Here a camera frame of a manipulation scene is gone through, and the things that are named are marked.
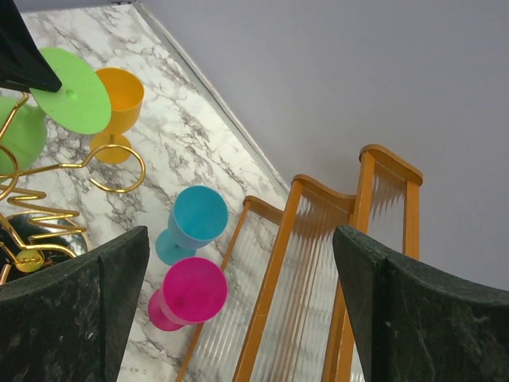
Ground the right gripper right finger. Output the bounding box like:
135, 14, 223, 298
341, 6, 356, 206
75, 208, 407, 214
332, 225, 508, 381

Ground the wooden dish rack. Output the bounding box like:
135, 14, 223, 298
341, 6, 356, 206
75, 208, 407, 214
177, 144, 423, 381

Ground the pink plastic wine glass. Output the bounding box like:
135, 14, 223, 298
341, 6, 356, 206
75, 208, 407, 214
148, 256, 228, 331

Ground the gold wire wine glass rack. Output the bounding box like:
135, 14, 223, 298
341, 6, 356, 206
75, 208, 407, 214
0, 91, 147, 287

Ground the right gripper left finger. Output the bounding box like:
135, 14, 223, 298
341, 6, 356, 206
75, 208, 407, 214
1, 226, 150, 381

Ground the green plastic wine glass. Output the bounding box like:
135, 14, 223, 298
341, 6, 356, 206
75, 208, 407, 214
1, 47, 111, 171

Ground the blue plastic wine glass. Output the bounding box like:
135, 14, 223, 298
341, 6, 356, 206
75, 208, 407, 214
155, 185, 229, 265

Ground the orange plastic wine glass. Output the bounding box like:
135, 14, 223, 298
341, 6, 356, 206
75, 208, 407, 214
90, 68, 145, 150

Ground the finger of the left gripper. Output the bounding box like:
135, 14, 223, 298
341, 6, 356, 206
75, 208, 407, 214
1, 0, 62, 92

